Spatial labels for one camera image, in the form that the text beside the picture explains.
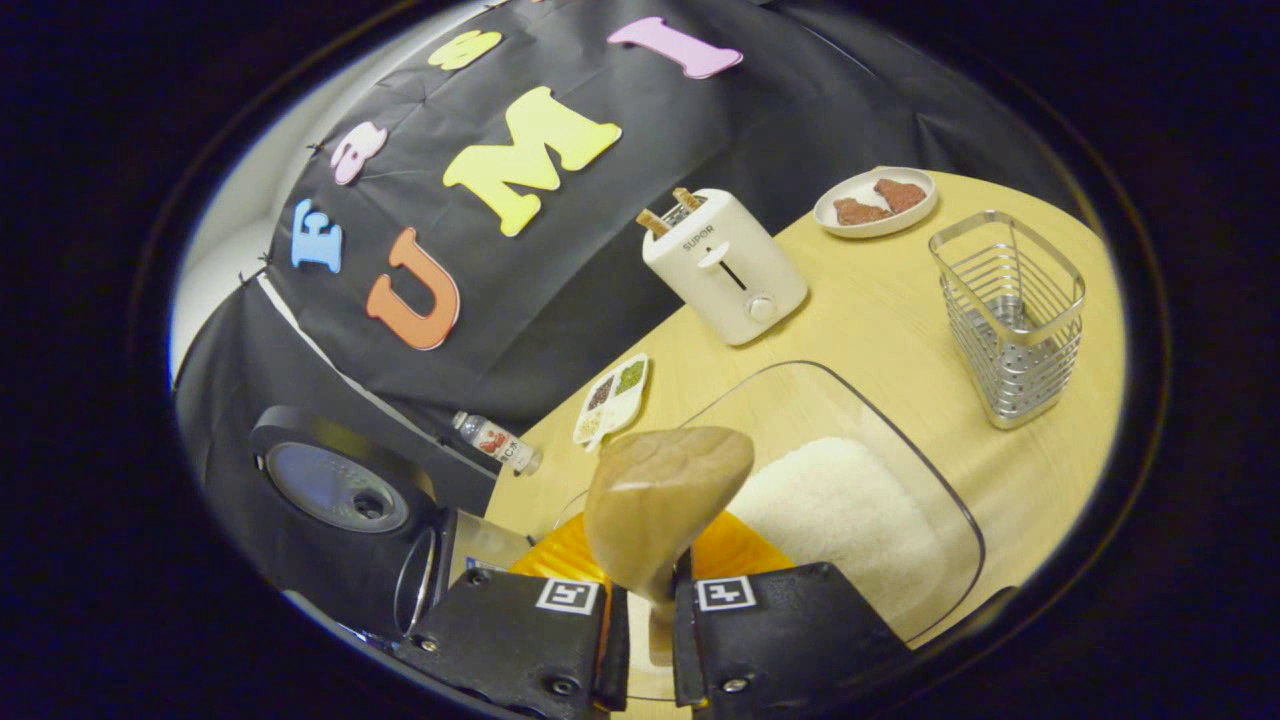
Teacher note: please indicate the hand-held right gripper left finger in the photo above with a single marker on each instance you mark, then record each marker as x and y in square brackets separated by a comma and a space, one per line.
[500, 640]

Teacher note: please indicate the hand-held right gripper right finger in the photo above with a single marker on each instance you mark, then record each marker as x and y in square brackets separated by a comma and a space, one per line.
[780, 630]

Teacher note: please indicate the white rice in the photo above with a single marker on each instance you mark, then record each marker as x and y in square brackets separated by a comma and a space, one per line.
[840, 520]

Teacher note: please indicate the wooden spoon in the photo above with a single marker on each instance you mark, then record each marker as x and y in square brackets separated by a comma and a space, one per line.
[660, 500]

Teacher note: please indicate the silver rice cooker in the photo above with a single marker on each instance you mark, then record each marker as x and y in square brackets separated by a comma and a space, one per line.
[330, 485]

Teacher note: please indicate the clear plastic rice container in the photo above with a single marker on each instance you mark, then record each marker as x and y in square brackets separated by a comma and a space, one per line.
[800, 400]

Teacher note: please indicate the small clear bottle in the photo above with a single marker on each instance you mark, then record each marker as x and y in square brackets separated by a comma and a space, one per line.
[495, 442]

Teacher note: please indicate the white divided grain dish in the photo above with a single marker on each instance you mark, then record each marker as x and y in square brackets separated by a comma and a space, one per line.
[612, 400]

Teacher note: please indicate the white toaster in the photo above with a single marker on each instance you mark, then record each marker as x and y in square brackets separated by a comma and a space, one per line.
[730, 280]

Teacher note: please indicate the brown meat piece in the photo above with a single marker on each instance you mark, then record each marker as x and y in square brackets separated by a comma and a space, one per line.
[900, 195]
[860, 212]

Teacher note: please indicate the toasted bread slice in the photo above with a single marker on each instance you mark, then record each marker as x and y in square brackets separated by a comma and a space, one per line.
[688, 198]
[653, 223]

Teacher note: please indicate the white round plate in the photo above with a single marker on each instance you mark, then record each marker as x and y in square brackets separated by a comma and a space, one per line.
[850, 185]

